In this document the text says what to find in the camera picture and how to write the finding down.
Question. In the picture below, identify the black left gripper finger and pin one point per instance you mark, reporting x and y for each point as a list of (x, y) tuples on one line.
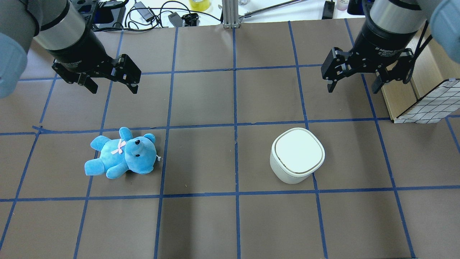
[(125, 71), (81, 79)]

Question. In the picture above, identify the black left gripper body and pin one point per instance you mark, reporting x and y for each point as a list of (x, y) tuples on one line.
[(77, 48)]

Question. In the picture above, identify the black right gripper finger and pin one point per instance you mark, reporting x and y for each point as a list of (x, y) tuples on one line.
[(336, 67), (399, 72)]

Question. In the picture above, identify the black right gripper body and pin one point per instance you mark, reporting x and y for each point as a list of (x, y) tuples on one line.
[(377, 42)]

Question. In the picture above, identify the white trash can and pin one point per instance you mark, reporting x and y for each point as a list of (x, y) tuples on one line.
[(295, 155)]

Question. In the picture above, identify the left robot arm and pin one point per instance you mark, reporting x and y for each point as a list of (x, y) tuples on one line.
[(58, 27)]

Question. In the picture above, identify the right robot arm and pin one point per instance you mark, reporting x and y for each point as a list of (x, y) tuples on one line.
[(409, 16)]

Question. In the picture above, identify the wooden box with grid cloth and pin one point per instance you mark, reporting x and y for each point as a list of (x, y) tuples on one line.
[(432, 93)]

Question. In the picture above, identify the black power adapter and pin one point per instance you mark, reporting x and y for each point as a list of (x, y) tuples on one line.
[(144, 12)]

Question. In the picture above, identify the blue teddy bear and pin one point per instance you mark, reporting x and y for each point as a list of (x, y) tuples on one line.
[(127, 153)]

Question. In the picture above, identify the yellow tape roll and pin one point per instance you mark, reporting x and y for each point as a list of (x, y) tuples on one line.
[(199, 5)]

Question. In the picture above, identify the long metal rod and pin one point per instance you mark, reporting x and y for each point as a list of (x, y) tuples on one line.
[(267, 9)]

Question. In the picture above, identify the aluminium frame post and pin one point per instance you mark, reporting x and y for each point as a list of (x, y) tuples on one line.
[(230, 14)]

